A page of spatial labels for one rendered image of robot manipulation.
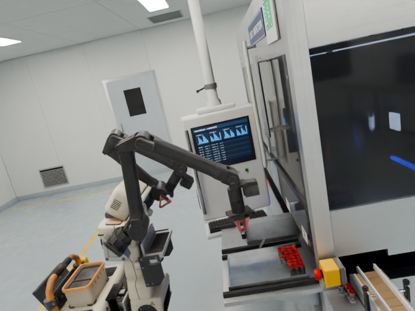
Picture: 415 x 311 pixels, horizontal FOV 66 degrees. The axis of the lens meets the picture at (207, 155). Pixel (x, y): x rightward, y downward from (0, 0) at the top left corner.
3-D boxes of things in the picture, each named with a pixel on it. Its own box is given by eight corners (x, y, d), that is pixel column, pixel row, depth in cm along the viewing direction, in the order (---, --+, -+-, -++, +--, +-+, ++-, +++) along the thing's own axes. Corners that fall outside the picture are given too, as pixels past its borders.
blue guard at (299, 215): (257, 149, 318) (253, 131, 314) (315, 255, 130) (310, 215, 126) (256, 149, 318) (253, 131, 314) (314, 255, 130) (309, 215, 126)
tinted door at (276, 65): (287, 174, 167) (269, 59, 153) (311, 207, 125) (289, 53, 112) (286, 174, 167) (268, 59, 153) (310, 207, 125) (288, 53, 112)
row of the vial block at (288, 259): (287, 254, 155) (286, 245, 154) (296, 277, 138) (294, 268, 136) (283, 255, 155) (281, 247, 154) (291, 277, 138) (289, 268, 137)
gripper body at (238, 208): (253, 213, 132) (250, 197, 130) (230, 221, 130) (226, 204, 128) (247, 208, 138) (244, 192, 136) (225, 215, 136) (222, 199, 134)
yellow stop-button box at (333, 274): (339, 273, 123) (337, 256, 121) (346, 284, 116) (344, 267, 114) (319, 276, 123) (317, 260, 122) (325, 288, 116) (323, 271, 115)
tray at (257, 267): (296, 248, 158) (294, 242, 158) (310, 281, 133) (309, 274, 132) (228, 260, 161) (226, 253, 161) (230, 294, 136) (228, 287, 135)
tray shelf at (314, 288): (298, 215, 196) (297, 211, 196) (342, 289, 128) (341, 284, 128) (222, 228, 200) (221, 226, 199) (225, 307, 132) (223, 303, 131)
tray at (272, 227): (300, 215, 191) (299, 210, 190) (312, 236, 166) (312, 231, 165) (244, 225, 193) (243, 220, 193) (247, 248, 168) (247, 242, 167)
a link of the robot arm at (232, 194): (225, 184, 134) (226, 189, 128) (242, 181, 134) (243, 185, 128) (229, 199, 135) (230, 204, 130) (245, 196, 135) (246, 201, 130)
